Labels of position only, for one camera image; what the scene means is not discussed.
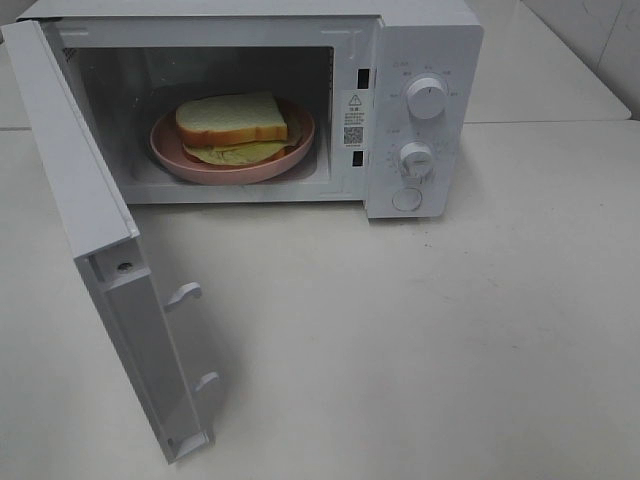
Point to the white bread sandwich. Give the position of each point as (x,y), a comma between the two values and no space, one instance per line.
(236,130)

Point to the pink round plate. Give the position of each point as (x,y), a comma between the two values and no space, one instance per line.
(170,155)

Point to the white microwave door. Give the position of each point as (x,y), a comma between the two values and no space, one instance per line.
(105,241)

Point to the round white door button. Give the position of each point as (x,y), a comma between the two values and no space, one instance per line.
(407,199)

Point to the lower white round knob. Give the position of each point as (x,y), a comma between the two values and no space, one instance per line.
(415,160)

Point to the white round knob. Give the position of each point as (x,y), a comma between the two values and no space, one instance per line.
(426,96)
(415,160)

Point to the white warning label sticker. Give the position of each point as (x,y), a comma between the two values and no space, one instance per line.
(354,118)

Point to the white microwave oven body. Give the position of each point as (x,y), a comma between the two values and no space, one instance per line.
(139,60)

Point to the upper white round knob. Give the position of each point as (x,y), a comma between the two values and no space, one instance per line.
(426,96)

